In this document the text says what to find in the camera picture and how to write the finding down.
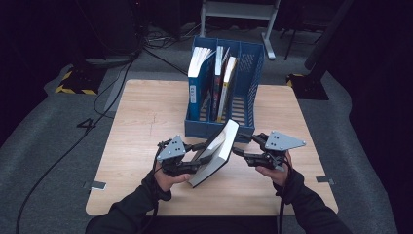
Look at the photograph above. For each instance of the black base with striped edge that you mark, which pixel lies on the black base with striped edge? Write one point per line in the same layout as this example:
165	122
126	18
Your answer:
81	81

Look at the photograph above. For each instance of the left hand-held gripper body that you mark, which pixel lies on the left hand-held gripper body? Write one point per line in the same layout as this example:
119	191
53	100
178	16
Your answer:
172	150

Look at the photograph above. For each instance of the blue plastic file rack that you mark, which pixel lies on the blue plastic file rack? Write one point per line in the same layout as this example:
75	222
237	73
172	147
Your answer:
250	65

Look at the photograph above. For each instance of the multicoloured cover book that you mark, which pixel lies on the multicoloured cover book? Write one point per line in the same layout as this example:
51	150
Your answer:
217	94

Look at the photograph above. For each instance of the blue cover book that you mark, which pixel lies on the blue cover book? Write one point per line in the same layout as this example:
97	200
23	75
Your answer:
195	94

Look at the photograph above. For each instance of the white metal stand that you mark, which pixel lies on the white metal stand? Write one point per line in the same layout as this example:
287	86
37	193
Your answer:
240	9

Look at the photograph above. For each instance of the thick black hardcover book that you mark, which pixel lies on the thick black hardcover book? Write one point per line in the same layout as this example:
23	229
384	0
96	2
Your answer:
224	146

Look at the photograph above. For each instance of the person's left hand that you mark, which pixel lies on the person's left hand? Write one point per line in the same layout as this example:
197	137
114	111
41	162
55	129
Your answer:
167	182

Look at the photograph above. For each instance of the person's right hand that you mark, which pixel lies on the person's right hand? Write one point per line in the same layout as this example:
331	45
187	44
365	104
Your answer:
279	177

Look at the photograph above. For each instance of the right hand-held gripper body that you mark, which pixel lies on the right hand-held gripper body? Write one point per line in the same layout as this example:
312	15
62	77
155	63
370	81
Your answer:
282	142

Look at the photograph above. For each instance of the grey tape strip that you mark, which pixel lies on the grey tape strip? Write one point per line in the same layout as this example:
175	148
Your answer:
324	180
95	185

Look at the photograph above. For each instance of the black base with pole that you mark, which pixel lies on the black base with pole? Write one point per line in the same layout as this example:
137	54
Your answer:
311	87

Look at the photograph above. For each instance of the black tripod stand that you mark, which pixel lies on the black tripod stand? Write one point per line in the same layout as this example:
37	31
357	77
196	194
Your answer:
293	42

